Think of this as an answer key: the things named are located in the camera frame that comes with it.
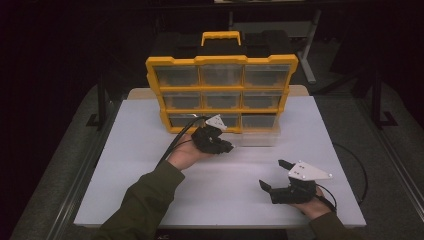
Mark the aluminium frame rail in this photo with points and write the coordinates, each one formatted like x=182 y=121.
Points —
x=396 y=166
x=83 y=173

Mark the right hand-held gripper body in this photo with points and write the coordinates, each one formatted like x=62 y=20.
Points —
x=293 y=193

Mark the clear plastic drawer bin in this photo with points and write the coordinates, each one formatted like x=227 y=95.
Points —
x=260 y=137

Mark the grid of clear drawers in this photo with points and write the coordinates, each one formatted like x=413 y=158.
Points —
x=221 y=75

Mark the person's right hand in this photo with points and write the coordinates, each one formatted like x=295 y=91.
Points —
x=313 y=208

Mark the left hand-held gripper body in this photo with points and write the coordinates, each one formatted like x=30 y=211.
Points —
x=206 y=140

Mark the yellow black organizer cabinet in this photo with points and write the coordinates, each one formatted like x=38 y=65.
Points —
x=220 y=60

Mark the black metal stand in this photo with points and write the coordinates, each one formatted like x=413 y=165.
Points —
x=101 y=106
x=376 y=106

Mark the person's left hand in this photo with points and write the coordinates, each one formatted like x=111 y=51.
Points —
x=186 y=156

